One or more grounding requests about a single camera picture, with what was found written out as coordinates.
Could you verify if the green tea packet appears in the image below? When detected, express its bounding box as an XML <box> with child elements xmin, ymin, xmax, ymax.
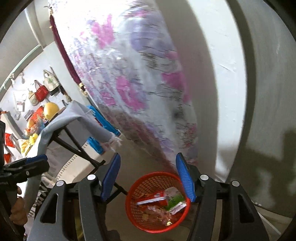
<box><xmin>164</xmin><ymin>187</ymin><xmax>187</xmax><ymax>215</ymax></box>

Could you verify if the red snack bag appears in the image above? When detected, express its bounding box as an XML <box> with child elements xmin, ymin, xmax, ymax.
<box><xmin>135</xmin><ymin>191</ymin><xmax>168</xmax><ymax>206</ymax></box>

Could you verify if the pink clear candy wrapper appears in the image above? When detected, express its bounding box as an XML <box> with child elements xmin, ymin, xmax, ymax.
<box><xmin>139</xmin><ymin>205</ymin><xmax>177</xmax><ymax>226</ymax></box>

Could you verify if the red plastic trash basket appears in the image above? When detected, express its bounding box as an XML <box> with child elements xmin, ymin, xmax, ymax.
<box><xmin>125</xmin><ymin>172</ymin><xmax>191</xmax><ymax>233</ymax></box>

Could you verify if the person's left hand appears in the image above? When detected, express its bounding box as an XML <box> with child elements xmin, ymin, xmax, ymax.
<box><xmin>10</xmin><ymin>187</ymin><xmax>28</xmax><ymax>226</ymax></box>

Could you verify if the yellow tissue pack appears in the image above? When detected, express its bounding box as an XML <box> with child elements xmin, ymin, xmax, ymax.
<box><xmin>18</xmin><ymin>139</ymin><xmax>31</xmax><ymax>155</ymax></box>

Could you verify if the apple on top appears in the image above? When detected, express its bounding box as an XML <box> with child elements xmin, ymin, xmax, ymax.
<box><xmin>27</xmin><ymin>119</ymin><xmax>35</xmax><ymax>129</ymax></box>

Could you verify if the grey feather print tablecloth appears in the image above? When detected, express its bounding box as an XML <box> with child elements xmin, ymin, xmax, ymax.
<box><xmin>23</xmin><ymin>100</ymin><xmax>122</xmax><ymax>214</ymax></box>

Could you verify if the blue glass fruit bowl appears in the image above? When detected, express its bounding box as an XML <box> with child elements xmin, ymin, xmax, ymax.
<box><xmin>25</xmin><ymin>118</ymin><xmax>45</xmax><ymax>137</ymax></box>

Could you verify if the red orange gift box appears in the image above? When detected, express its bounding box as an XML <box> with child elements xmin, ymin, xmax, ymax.
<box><xmin>29</xmin><ymin>106</ymin><xmax>44</xmax><ymax>122</ymax></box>

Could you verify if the black folding table leg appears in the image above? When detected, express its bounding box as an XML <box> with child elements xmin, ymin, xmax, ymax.
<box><xmin>50</xmin><ymin>126</ymin><xmax>128</xmax><ymax>203</ymax></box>

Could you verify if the yellow pomelo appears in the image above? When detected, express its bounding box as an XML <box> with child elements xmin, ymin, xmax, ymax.
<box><xmin>44</xmin><ymin>102</ymin><xmax>60</xmax><ymax>121</ymax></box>

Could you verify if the beige hanging bag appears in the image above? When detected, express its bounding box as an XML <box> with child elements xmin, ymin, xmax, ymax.
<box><xmin>28</xmin><ymin>90</ymin><xmax>39</xmax><ymax>106</ymax></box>

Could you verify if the red handbag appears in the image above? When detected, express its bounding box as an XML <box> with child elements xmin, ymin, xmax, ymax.
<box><xmin>34</xmin><ymin>80</ymin><xmax>49</xmax><ymax>102</ymax></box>

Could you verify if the blue plastic stool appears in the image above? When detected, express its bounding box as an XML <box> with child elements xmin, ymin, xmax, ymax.
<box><xmin>85</xmin><ymin>105</ymin><xmax>120</xmax><ymax>155</ymax></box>

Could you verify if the white tote bag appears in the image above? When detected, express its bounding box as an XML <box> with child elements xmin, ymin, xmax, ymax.
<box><xmin>43</xmin><ymin>70</ymin><xmax>60</xmax><ymax>96</ymax></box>

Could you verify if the dark red curtain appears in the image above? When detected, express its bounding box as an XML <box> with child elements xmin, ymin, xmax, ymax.
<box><xmin>50</xmin><ymin>15</ymin><xmax>82</xmax><ymax>87</ymax></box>

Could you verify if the floral plastic sheet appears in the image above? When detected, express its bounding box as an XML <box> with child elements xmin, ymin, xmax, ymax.
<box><xmin>49</xmin><ymin>1</ymin><xmax>198</xmax><ymax>166</ymax></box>

